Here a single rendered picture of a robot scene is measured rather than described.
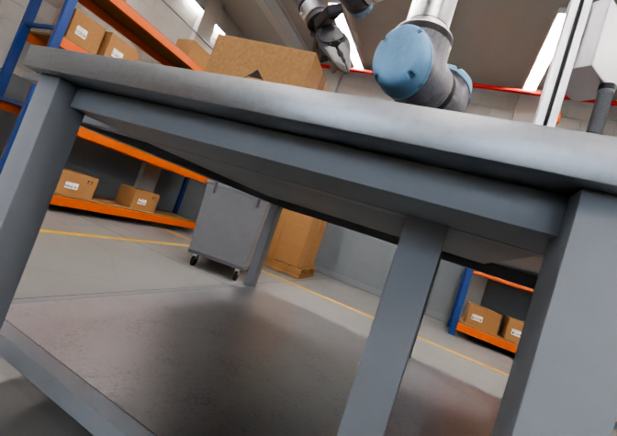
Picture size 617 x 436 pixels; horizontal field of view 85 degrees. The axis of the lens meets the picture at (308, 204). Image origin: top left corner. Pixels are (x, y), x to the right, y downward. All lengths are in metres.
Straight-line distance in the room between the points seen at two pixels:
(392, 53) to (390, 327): 0.48
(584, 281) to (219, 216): 2.98
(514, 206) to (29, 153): 0.71
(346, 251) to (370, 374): 5.24
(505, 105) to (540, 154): 5.87
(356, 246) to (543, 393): 5.41
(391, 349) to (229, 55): 0.84
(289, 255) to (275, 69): 3.68
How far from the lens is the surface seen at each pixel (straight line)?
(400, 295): 0.52
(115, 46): 4.42
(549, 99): 1.10
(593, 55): 1.16
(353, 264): 5.72
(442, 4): 0.78
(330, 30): 1.08
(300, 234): 4.45
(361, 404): 0.56
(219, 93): 0.45
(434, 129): 0.35
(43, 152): 0.74
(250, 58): 1.02
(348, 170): 0.40
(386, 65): 0.70
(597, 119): 1.16
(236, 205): 3.13
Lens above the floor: 0.68
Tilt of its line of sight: 4 degrees up
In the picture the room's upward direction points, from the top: 19 degrees clockwise
